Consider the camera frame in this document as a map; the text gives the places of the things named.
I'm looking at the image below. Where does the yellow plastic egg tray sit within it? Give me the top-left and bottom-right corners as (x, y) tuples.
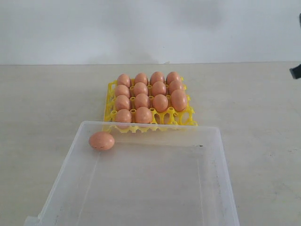
(103, 80), (198, 133)

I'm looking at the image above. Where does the clear plastic bin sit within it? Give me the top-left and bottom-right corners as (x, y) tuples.
(25, 121), (239, 226)

